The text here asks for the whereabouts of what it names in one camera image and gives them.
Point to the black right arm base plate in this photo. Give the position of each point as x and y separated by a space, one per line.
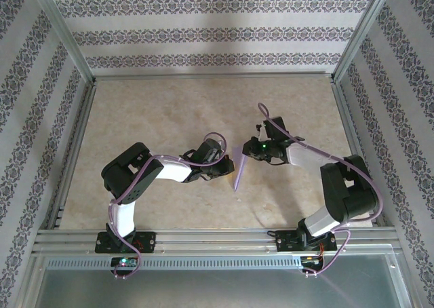
285 241

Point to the grey metal panel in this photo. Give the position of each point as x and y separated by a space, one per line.
217 287

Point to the aluminium mounting rail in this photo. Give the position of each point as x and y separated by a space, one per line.
210 241

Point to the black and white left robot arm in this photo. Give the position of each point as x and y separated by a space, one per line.
129 172

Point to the circuit board with orange light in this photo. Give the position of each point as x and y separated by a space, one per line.
310 260

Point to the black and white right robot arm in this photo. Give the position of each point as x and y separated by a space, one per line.
349 192

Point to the aluminium frame post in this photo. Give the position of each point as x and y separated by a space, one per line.
63 26
363 26

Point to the circuit board with green light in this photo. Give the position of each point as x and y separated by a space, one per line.
123 261

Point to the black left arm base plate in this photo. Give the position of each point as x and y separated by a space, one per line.
146 241

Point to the aluminium table edge rail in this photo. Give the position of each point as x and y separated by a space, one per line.
213 74
346 118
75 135

